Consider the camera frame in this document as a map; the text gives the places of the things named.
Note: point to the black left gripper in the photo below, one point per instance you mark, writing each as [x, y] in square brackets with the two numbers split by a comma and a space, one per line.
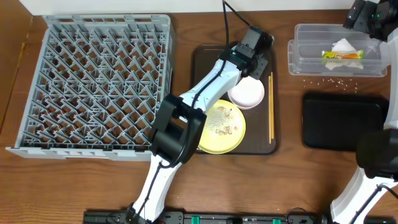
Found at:
[261, 66]

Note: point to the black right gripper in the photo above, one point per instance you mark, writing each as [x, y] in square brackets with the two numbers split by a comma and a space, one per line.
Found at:
[351, 12]

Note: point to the yellow snack wrapper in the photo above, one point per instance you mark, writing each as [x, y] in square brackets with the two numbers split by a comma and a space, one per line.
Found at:
[353, 55]

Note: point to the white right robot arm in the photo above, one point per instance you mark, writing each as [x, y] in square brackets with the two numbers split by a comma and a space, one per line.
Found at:
[376, 154]

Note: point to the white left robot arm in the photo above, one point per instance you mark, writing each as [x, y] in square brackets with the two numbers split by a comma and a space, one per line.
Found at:
[180, 120]

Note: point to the white crumpled napkin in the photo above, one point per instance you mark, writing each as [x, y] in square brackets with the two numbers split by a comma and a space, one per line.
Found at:
[343, 46]

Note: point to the clear plastic bin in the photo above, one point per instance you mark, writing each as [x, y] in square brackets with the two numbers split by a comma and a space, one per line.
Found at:
[311, 41]

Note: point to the yellow plate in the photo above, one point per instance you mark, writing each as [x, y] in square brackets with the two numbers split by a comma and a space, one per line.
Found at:
[224, 128]

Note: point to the wooden chopstick right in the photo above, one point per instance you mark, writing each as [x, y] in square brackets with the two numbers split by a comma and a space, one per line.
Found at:
[272, 107]

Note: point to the dark brown serving tray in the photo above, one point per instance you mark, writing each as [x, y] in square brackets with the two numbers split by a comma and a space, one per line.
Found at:
[256, 139]

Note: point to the black tray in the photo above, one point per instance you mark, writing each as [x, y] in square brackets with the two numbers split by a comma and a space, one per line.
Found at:
[337, 122]

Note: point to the grey dish rack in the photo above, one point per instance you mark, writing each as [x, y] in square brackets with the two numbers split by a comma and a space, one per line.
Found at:
[97, 87]

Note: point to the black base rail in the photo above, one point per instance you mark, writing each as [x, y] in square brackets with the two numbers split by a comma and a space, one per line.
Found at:
[122, 216]

